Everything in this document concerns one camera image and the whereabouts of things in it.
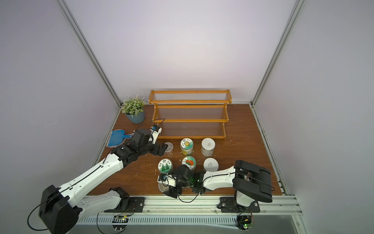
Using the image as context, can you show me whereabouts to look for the small clear cup dark contents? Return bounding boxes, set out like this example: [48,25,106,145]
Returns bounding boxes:
[165,142,174,154]

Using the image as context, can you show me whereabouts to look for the small yellow clear-lid cup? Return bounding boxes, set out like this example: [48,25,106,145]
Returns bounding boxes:
[158,183,170,193]

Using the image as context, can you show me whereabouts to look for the green tree lid seed jar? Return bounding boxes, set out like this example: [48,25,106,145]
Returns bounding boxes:
[158,158,173,174]

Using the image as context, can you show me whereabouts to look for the sunflower lid seed jar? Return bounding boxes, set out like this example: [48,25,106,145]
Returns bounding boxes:
[180,138,194,156]

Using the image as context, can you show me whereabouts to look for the tomato lid seed jar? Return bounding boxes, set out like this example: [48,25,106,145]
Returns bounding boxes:
[182,156,197,171]

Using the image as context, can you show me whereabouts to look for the white label jar bottom shelf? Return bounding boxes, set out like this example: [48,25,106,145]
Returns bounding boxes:
[203,158,219,172]

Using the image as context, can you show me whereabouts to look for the white lid seed jar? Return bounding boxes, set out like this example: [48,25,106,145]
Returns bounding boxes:
[201,137,216,157]

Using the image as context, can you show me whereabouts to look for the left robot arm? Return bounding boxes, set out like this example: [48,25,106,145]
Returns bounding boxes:
[38,125,167,234]

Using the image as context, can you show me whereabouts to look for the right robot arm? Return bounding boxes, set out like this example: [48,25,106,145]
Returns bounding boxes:
[157,160,275,207]

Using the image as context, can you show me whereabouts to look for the orange wooden three-tier shelf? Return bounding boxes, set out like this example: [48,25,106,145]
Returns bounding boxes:
[149,89,232,139]

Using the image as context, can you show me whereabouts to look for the blue dustpan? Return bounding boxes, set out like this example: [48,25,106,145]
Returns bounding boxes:
[106,129,134,148]

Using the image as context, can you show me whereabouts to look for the potted green plant blue pot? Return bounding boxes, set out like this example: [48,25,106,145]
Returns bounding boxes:
[120,95,146,124]

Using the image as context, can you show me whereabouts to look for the left controller board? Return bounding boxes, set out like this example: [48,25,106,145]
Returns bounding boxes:
[112,215,130,234]

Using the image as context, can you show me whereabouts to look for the controller board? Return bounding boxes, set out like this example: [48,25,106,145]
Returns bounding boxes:
[112,215,130,234]
[235,215,254,231]

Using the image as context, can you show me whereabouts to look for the right controller board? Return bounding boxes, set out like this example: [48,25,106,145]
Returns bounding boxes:
[235,215,254,231]

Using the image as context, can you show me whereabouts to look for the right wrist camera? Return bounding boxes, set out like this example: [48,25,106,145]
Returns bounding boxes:
[157,174,176,187]

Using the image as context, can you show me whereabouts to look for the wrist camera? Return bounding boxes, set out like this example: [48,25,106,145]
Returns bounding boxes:
[157,174,176,187]
[149,124,162,144]

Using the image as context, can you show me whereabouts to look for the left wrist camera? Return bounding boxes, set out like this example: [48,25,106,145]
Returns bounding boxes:
[149,124,162,144]

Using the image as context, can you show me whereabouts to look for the aluminium front rail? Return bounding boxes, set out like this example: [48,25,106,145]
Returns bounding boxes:
[68,195,311,234]

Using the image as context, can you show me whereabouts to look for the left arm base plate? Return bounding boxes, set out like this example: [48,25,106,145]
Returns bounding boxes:
[104,197,145,213]

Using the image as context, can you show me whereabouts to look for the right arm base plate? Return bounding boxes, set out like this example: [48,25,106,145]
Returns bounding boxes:
[216,197,260,213]

